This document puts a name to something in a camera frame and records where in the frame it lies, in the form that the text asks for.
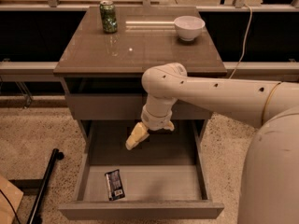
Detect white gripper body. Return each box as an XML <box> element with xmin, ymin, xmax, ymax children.
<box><xmin>141</xmin><ymin>106</ymin><xmax>172</xmax><ymax>131</ymax></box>

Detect blue rxbar blueberry wrapper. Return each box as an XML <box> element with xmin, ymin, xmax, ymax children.
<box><xmin>105</xmin><ymin>169</ymin><xmax>125</xmax><ymax>201</ymax></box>

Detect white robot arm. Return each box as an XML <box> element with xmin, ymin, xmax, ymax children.
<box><xmin>126</xmin><ymin>63</ymin><xmax>299</xmax><ymax>224</ymax></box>

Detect open grey middle drawer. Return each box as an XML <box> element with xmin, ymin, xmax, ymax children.
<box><xmin>60</xmin><ymin>120</ymin><xmax>224</xmax><ymax>220</ymax></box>

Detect closed grey top drawer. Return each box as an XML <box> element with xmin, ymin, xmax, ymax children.
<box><xmin>65</xmin><ymin>93</ymin><xmax>212</xmax><ymax>120</ymax></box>

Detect grey drawer cabinet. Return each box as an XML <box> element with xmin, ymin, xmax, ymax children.
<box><xmin>54</xmin><ymin>7</ymin><xmax>226</xmax><ymax>141</ymax></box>

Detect white ceramic bowl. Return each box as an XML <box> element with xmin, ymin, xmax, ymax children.
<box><xmin>174</xmin><ymin>16</ymin><xmax>206</xmax><ymax>41</ymax></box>

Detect green soda can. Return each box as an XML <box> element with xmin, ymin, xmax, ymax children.
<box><xmin>99</xmin><ymin>0</ymin><xmax>118</xmax><ymax>34</ymax></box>

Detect black metal stand pole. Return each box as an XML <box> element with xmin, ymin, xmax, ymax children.
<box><xmin>9</xmin><ymin>147</ymin><xmax>65</xmax><ymax>224</ymax></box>

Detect cardboard piece bottom left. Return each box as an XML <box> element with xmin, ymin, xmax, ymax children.
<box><xmin>0</xmin><ymin>175</ymin><xmax>23</xmax><ymax>224</ymax></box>

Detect white power cable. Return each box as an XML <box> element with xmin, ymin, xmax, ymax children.
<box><xmin>228</xmin><ymin>4</ymin><xmax>254</xmax><ymax>79</ymax></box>

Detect black cable bottom left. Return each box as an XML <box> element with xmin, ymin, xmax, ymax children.
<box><xmin>0</xmin><ymin>189</ymin><xmax>22</xmax><ymax>224</ymax></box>

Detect grey metal rail frame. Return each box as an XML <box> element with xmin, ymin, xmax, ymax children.
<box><xmin>0</xmin><ymin>0</ymin><xmax>299</xmax><ymax>81</ymax></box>

